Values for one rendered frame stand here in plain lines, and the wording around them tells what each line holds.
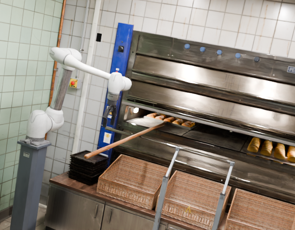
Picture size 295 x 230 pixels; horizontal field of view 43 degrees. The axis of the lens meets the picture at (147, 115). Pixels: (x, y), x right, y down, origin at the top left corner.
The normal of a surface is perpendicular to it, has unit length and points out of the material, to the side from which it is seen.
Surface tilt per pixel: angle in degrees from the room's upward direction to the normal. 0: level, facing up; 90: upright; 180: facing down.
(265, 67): 90
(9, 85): 90
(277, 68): 92
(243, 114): 70
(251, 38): 90
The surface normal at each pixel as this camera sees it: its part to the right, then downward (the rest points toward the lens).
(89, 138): -0.34, 0.10
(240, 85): -0.26, -0.23
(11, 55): 0.92, 0.23
